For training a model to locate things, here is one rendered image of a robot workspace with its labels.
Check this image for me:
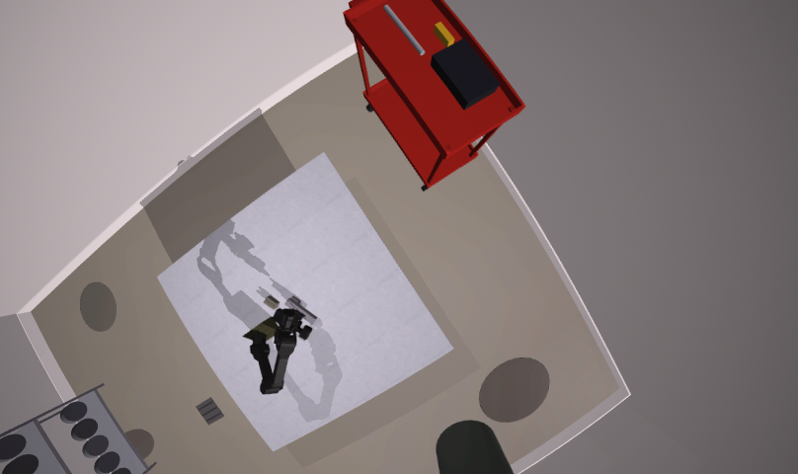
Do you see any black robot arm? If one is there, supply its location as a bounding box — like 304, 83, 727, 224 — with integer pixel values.
250, 308, 303, 395

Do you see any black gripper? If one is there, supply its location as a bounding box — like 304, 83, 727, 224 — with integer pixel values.
273, 308, 313, 340

